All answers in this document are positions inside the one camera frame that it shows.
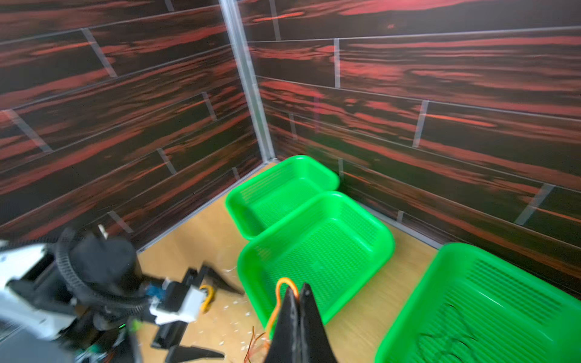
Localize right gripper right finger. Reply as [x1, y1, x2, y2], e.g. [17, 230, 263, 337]
[299, 283, 337, 363]

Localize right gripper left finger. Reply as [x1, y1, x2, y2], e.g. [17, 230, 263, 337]
[264, 287, 300, 363]

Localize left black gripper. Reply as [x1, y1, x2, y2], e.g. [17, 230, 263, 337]
[151, 264, 245, 363]

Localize red orange cables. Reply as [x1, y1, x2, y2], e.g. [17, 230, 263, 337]
[243, 326, 273, 363]

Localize orange cable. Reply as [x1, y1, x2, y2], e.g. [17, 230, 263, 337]
[264, 276, 300, 339]

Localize black cable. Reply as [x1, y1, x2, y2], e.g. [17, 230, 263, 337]
[417, 302, 482, 363]

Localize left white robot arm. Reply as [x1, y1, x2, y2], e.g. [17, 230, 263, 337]
[1, 229, 241, 362]

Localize middle green basket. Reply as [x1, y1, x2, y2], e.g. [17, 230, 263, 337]
[238, 192, 396, 326]

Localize green basket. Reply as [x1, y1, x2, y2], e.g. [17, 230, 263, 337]
[225, 155, 340, 240]
[238, 192, 396, 326]
[375, 243, 580, 362]

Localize right green basket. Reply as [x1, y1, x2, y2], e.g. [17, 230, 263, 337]
[375, 243, 580, 362]

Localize left green basket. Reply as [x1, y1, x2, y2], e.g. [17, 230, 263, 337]
[225, 155, 340, 240]

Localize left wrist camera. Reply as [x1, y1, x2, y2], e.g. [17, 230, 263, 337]
[146, 281, 205, 326]

